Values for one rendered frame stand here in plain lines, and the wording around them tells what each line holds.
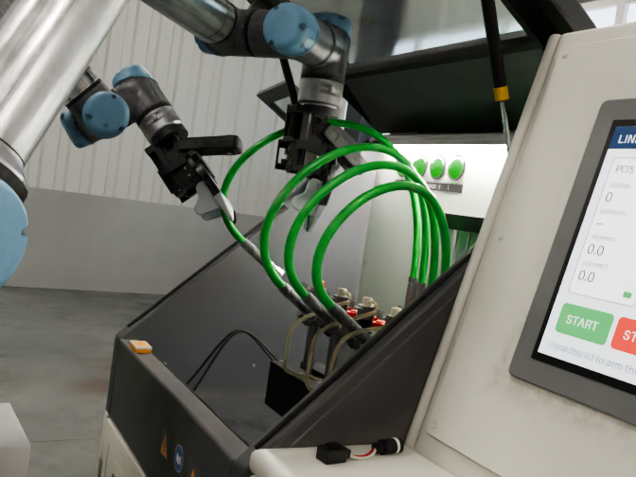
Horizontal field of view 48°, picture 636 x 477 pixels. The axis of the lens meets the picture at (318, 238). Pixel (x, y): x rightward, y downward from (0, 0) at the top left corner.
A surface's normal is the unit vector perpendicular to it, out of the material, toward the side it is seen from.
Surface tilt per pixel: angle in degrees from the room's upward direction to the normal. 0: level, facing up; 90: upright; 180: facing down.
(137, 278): 90
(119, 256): 90
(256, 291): 90
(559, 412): 76
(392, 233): 90
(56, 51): 82
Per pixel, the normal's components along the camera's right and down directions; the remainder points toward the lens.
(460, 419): -0.81, -0.33
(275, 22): -0.44, -0.01
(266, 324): 0.47, 0.11
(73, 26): 0.76, 0.00
